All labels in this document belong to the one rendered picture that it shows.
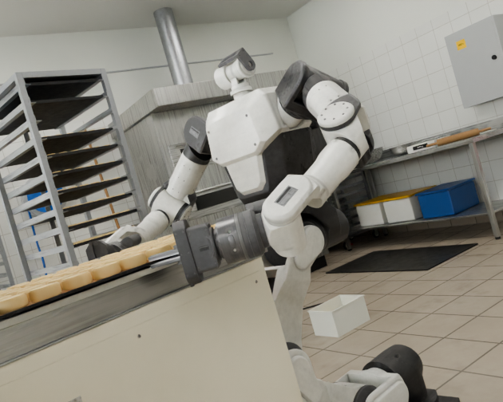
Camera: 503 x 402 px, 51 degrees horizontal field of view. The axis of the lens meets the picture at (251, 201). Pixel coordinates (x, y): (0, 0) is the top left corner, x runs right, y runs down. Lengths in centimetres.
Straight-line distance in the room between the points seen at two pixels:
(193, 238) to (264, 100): 53
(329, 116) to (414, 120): 495
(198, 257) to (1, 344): 34
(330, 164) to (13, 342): 62
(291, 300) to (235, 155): 42
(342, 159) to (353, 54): 548
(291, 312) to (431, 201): 396
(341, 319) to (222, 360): 219
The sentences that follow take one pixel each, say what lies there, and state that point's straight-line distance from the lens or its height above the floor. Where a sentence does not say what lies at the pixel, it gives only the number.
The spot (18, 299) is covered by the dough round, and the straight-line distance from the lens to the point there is 92.
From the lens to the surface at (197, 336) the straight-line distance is 107.
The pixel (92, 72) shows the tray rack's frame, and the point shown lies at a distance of 295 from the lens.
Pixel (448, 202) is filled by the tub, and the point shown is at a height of 36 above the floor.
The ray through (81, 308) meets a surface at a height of 87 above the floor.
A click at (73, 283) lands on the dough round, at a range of 95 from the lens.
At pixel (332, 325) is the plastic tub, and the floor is 7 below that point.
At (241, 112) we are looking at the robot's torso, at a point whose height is 119.
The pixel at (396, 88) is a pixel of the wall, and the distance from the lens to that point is 612.
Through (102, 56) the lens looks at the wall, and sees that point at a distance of 587.
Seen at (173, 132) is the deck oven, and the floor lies 165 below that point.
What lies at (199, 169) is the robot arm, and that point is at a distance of 168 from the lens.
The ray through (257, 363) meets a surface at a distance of 117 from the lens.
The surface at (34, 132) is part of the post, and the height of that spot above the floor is 153.
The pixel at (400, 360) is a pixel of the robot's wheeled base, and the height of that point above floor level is 34.
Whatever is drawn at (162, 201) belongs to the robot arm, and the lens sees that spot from 173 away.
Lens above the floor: 99
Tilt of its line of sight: 1 degrees down
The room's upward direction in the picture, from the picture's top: 16 degrees counter-clockwise
